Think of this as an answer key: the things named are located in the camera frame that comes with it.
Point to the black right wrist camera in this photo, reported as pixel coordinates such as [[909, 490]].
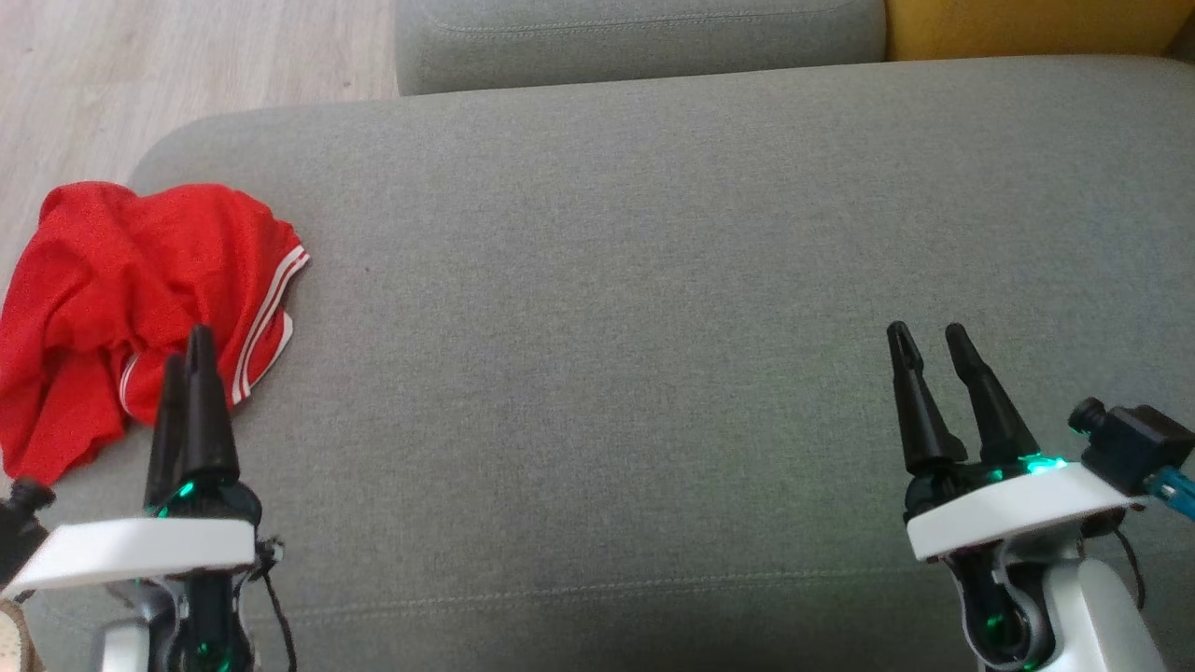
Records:
[[1134, 439]]

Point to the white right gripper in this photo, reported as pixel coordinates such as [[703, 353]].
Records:
[[1018, 509]]

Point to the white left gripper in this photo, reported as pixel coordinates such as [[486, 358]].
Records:
[[131, 551]]

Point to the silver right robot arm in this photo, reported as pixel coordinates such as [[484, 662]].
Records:
[[1092, 616]]

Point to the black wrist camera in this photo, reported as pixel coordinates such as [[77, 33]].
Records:
[[19, 532], [1134, 439]]

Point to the teal right camera connector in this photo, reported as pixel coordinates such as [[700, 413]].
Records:
[[1176, 490]]

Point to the red basketball jersey number 15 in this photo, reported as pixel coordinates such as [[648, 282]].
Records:
[[121, 289]]

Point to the grey sofa cushion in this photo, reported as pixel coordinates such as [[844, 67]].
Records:
[[635, 42]]

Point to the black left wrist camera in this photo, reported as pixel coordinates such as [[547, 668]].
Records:
[[19, 532]]

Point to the yellow cushion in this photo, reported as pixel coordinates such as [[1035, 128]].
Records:
[[1027, 26]]

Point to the cream perforated laundry basket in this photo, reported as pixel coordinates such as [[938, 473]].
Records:
[[14, 639]]

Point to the grey fabric sofa seat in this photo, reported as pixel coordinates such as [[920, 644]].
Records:
[[607, 327]]

